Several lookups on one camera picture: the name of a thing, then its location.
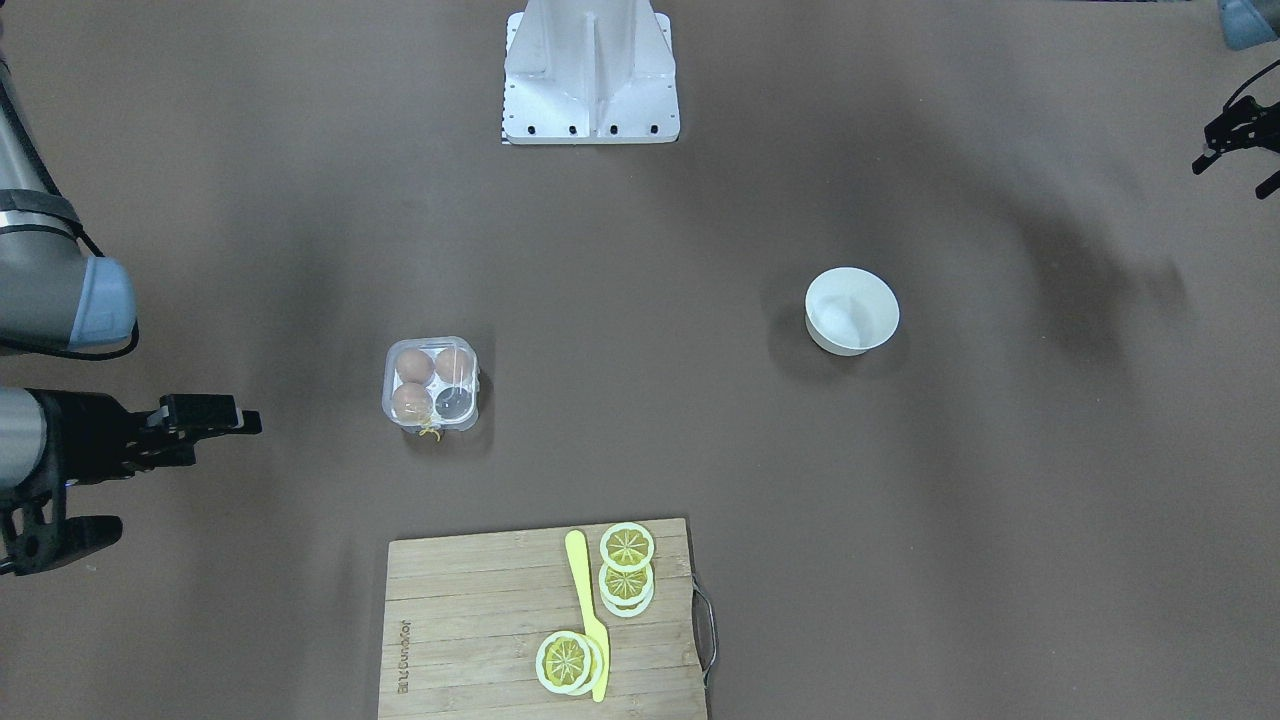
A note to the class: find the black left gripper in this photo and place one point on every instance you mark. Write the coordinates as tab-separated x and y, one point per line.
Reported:
1232	133

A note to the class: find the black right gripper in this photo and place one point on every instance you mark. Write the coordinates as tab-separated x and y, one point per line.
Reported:
88	436

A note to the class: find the clear plastic egg box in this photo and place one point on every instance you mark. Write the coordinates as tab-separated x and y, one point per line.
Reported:
456	408

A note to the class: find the brown egg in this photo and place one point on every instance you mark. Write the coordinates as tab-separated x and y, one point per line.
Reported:
411	402
455	365
414	365

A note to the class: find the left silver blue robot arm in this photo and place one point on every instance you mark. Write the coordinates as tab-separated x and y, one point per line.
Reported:
1247	24

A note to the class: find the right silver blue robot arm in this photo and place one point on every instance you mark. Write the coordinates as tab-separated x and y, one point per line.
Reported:
64	298

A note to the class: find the wooden cutting board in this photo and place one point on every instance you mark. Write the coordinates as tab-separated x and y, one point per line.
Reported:
464	617

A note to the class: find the white bowl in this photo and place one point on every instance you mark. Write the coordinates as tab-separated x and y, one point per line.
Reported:
849	311

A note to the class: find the yellow plastic knife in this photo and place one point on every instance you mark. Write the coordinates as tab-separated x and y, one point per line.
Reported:
576	548

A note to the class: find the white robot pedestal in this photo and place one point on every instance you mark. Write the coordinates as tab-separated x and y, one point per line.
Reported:
589	73

